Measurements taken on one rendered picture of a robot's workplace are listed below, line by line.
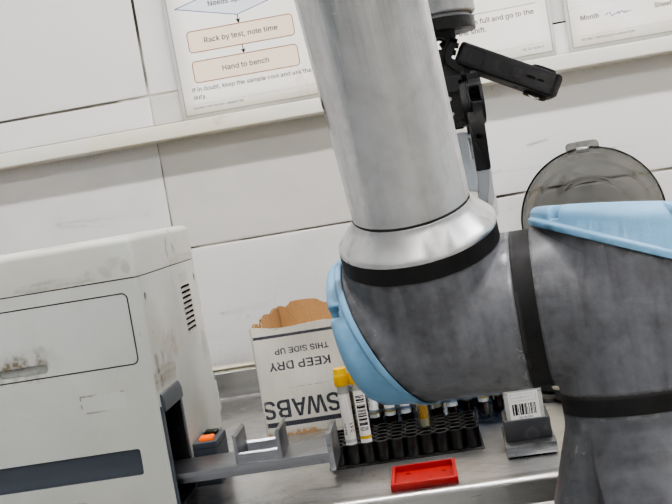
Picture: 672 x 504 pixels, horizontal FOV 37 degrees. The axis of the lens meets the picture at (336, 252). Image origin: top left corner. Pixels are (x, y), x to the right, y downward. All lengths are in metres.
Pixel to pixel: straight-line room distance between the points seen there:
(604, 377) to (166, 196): 1.13
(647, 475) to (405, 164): 0.26
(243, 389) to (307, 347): 0.38
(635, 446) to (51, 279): 0.64
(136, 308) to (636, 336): 0.56
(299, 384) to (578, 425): 0.68
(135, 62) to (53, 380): 0.76
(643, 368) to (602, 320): 0.04
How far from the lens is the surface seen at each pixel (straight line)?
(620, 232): 0.70
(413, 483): 1.05
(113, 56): 1.76
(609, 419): 0.71
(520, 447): 1.10
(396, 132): 0.67
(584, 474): 0.74
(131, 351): 1.09
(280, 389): 1.37
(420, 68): 0.67
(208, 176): 1.71
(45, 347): 1.12
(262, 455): 1.10
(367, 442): 1.16
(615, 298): 0.70
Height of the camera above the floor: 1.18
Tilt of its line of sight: 3 degrees down
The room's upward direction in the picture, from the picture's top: 10 degrees counter-clockwise
